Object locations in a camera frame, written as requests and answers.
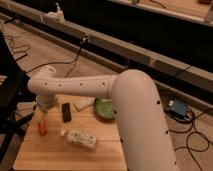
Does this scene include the white object on rail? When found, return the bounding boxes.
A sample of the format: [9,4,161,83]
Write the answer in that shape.
[44,4,65,22]

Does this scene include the black floor cable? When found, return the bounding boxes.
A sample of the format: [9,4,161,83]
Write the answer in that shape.
[25,37,90,79]

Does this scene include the black rectangular block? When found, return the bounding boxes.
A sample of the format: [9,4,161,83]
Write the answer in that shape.
[62,103,71,122]

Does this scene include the black chair frame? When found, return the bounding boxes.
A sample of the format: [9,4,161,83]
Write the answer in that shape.
[0,31,35,164]

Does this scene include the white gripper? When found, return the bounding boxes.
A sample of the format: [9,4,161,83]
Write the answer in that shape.
[36,96,56,123]

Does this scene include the white plastic bottle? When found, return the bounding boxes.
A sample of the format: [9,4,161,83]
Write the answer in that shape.
[60,130,97,150]

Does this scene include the green bowl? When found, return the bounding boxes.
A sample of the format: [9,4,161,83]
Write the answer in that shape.
[94,98,114,120]

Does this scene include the blue power box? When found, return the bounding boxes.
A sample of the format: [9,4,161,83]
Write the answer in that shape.
[169,99,188,118]

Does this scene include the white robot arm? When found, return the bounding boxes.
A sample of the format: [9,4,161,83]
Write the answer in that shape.
[28,66,180,171]

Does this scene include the wooden table top board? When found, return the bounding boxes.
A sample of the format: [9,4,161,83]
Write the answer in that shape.
[13,95,127,171]

